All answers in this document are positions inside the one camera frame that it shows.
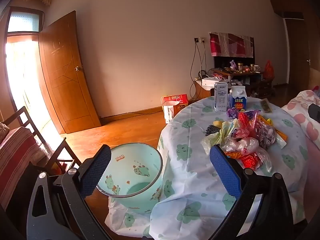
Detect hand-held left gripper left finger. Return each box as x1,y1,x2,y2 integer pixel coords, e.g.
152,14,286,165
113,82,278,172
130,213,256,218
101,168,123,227
26,144,113,240

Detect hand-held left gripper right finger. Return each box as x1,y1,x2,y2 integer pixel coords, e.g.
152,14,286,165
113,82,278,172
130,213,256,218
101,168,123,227
209,144,294,240

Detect red orange snack wrapper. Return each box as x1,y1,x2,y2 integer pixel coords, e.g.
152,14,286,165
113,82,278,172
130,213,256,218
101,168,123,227
226,151,263,170

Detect pink white plastic bag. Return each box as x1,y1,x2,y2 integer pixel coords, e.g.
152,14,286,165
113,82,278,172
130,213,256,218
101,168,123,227
222,137,259,155

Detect green cartoon-print bin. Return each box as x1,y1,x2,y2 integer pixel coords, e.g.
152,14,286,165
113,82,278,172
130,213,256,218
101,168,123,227
96,142,163,214

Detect red plastic bag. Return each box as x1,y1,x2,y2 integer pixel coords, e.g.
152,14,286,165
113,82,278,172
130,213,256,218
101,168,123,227
264,60,275,79
237,112,252,133

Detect purple wrapper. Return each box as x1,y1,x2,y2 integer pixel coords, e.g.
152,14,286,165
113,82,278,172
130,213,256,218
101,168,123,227
226,107,261,121

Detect pink heart-print cloth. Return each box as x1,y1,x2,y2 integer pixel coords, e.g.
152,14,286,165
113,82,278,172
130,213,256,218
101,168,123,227
281,86,320,220

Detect green white plastic bag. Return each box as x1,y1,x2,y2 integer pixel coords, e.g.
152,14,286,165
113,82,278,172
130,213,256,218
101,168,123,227
201,121,235,153

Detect white cloud-print tablecloth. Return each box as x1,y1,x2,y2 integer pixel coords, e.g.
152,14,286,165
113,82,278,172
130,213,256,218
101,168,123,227
104,95,309,239

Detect dark wooden chair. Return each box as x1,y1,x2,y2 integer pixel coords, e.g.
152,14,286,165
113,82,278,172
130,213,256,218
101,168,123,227
2,106,82,178

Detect dark snack packet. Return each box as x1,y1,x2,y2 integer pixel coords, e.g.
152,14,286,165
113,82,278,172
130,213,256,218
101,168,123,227
260,99,272,113

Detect clear bag with purple contents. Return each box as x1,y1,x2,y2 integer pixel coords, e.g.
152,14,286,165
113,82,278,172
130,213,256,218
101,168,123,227
250,119,277,149

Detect dark wooden television cabinet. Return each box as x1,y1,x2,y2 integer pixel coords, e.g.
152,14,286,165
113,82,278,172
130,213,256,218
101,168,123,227
212,67,274,100

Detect dark wooden doorway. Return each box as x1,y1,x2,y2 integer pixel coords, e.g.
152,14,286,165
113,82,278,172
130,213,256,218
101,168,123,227
285,17,313,85

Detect red hanging plastic bag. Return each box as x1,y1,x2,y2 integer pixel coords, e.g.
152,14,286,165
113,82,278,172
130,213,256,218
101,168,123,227
264,60,275,79

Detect blue gable-top carton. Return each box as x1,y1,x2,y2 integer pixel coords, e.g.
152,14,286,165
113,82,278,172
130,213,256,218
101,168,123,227
229,85,247,112

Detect white milk carton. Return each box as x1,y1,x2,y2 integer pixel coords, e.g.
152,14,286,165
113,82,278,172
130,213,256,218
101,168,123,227
214,81,228,112

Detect small brown side cabinet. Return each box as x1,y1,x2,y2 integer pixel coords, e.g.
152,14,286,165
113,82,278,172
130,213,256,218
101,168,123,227
195,81,215,101

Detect red striped sofa cover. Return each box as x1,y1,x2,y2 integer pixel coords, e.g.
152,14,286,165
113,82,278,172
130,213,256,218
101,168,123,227
0,122,42,205

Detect red and white paper bag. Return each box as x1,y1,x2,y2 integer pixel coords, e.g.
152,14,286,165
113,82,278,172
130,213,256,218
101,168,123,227
161,94,188,115

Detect white flat box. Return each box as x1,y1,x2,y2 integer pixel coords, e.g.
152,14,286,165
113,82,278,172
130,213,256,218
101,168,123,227
202,77,227,87

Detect brown wooden door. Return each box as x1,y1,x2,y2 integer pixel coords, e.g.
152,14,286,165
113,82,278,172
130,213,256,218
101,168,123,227
38,10,102,134

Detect black television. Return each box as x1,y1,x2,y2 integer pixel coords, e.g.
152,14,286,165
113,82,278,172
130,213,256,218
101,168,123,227
214,36,255,69

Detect red lace cloth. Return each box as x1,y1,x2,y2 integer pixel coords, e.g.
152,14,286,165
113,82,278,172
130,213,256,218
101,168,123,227
209,32,254,57

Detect transom window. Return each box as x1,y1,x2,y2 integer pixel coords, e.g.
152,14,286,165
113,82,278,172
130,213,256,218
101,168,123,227
7,9,43,33

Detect black hanging cables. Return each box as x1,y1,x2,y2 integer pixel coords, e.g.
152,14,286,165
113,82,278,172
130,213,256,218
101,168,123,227
189,42,208,98

